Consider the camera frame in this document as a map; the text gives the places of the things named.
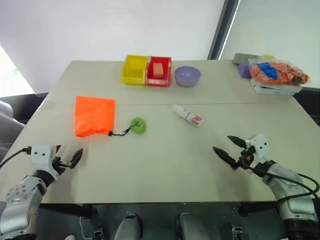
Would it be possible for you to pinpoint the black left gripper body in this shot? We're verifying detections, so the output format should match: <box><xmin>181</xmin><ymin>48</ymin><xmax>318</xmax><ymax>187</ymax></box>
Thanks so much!
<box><xmin>51</xmin><ymin>155</ymin><xmax>77</xmax><ymax>176</ymax></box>

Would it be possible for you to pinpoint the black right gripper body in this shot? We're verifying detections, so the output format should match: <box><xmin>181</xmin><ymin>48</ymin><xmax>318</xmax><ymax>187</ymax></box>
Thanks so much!
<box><xmin>233</xmin><ymin>144</ymin><xmax>257</xmax><ymax>174</ymax></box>

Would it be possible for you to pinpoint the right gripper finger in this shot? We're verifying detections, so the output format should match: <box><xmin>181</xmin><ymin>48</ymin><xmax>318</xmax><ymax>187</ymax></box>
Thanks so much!
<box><xmin>212</xmin><ymin>146</ymin><xmax>238</xmax><ymax>169</ymax></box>
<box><xmin>227</xmin><ymin>135</ymin><xmax>247</xmax><ymax>149</ymax></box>

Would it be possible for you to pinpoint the clear bag of orange items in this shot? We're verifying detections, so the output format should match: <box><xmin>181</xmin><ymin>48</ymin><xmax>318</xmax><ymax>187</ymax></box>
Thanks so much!
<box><xmin>248</xmin><ymin>54</ymin><xmax>312</xmax><ymax>87</ymax></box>

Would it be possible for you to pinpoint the white cloth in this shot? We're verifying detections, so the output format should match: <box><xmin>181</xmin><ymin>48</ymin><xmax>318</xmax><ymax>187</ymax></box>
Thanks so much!
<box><xmin>0</xmin><ymin>100</ymin><xmax>26</xmax><ymax>161</ymax></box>

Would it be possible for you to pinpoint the white spray bottle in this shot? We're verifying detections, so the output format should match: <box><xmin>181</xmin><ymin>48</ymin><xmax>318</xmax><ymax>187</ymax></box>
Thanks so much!
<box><xmin>171</xmin><ymin>104</ymin><xmax>205</xmax><ymax>129</ymax></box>

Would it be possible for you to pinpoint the white flat box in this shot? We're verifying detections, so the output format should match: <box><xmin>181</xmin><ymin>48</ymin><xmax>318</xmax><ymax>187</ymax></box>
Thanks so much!
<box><xmin>250</xmin><ymin>77</ymin><xmax>303</xmax><ymax>96</ymax></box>

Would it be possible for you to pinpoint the purple block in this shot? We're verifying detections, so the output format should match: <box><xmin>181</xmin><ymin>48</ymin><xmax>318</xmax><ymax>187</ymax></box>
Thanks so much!
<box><xmin>237</xmin><ymin>63</ymin><xmax>252</xmax><ymax>80</ymax></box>

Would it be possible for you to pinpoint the blue studded brick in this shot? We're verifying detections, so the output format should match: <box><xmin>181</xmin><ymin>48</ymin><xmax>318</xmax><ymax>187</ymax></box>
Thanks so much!
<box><xmin>255</xmin><ymin>62</ymin><xmax>278</xmax><ymax>81</ymax></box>

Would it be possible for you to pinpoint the dark rounded grey shape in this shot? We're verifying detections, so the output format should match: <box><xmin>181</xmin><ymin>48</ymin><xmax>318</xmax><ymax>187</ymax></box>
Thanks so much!
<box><xmin>113</xmin><ymin>213</ymin><xmax>142</xmax><ymax>240</ymax></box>
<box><xmin>176</xmin><ymin>212</ymin><xmax>209</xmax><ymax>240</ymax></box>

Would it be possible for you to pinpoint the purple bowl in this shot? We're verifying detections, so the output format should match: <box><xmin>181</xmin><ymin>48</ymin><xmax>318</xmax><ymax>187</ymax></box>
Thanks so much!
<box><xmin>174</xmin><ymin>65</ymin><xmax>202</xmax><ymax>88</ymax></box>

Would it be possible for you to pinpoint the grey ribbed tray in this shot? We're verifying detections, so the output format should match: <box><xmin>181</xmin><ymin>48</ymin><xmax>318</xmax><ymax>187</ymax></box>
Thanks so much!
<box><xmin>232</xmin><ymin>52</ymin><xmax>261</xmax><ymax>66</ymax></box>

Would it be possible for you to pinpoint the yellow plastic bin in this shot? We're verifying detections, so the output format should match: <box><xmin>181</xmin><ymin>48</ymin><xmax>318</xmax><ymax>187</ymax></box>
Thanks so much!
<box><xmin>121</xmin><ymin>54</ymin><xmax>150</xmax><ymax>86</ymax></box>

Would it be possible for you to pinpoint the red plastic bin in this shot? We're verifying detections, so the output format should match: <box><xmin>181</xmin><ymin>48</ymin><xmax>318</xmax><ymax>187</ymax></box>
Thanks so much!
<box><xmin>144</xmin><ymin>56</ymin><xmax>173</xmax><ymax>88</ymax></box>

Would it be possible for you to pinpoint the orange block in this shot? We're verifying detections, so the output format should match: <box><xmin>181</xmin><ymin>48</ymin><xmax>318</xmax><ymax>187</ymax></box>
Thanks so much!
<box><xmin>152</xmin><ymin>62</ymin><xmax>165</xmax><ymax>79</ymax></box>

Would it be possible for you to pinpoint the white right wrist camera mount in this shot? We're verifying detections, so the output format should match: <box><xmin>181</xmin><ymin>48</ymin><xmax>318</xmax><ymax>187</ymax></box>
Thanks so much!
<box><xmin>245</xmin><ymin>134</ymin><xmax>270</xmax><ymax>171</ymax></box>

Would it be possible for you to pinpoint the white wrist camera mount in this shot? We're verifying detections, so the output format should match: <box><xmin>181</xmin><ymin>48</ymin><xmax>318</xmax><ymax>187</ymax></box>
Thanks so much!
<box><xmin>31</xmin><ymin>143</ymin><xmax>58</xmax><ymax>179</ymax></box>
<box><xmin>245</xmin><ymin>134</ymin><xmax>270</xmax><ymax>171</ymax></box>

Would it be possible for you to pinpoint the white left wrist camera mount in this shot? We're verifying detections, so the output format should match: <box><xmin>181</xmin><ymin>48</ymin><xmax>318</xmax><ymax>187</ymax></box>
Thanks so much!
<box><xmin>31</xmin><ymin>143</ymin><xmax>58</xmax><ymax>179</ymax></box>

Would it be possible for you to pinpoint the orange drawstring bag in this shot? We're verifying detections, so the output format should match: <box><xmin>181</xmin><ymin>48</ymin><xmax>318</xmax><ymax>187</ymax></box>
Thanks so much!
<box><xmin>73</xmin><ymin>95</ymin><xmax>116</xmax><ymax>138</ymax></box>

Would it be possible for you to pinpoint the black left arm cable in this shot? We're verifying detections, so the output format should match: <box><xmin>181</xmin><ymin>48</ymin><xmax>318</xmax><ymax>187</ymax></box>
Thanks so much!
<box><xmin>0</xmin><ymin>147</ymin><xmax>33</xmax><ymax>169</ymax></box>

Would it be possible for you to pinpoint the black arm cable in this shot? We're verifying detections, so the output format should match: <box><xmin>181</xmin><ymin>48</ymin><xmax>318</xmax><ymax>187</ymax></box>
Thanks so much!
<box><xmin>0</xmin><ymin>147</ymin><xmax>33</xmax><ymax>169</ymax></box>
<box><xmin>246</xmin><ymin>166</ymin><xmax>320</xmax><ymax>202</ymax></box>

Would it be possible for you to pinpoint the black string cord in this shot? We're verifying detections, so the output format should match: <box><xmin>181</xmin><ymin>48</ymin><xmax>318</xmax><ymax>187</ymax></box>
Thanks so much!
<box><xmin>107</xmin><ymin>126</ymin><xmax>133</xmax><ymax>137</ymax></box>

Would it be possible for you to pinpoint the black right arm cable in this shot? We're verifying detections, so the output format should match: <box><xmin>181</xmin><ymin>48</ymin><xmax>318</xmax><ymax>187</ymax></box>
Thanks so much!
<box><xmin>246</xmin><ymin>166</ymin><xmax>320</xmax><ymax>202</ymax></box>

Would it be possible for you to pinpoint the green foam ring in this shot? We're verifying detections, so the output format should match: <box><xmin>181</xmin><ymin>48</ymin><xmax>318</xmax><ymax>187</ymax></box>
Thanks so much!
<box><xmin>130</xmin><ymin>117</ymin><xmax>148</xmax><ymax>136</ymax></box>

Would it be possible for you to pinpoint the dark window frame post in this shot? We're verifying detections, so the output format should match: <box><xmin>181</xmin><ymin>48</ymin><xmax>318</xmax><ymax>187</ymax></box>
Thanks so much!
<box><xmin>206</xmin><ymin>0</ymin><xmax>242</xmax><ymax>61</ymax></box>

